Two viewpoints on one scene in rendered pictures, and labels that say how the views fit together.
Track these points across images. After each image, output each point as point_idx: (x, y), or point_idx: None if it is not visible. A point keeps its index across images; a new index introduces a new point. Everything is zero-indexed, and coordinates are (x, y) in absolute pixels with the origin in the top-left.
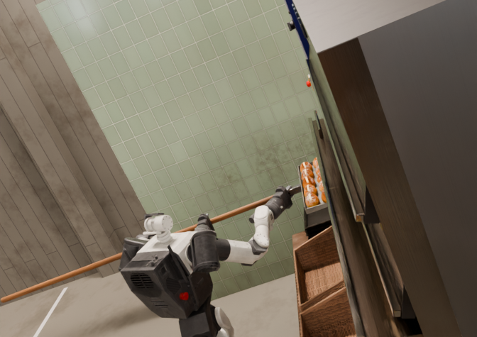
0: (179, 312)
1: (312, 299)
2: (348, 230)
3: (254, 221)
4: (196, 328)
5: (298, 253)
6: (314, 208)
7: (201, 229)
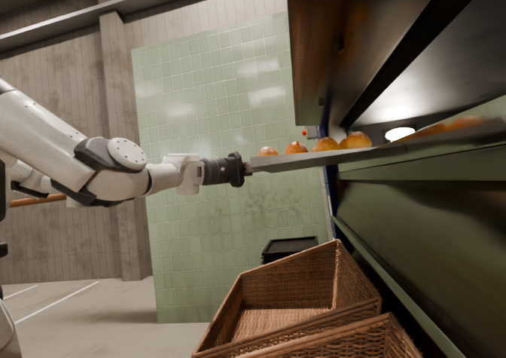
0: None
1: (219, 348)
2: None
3: (163, 159)
4: None
5: (249, 287)
6: (267, 158)
7: None
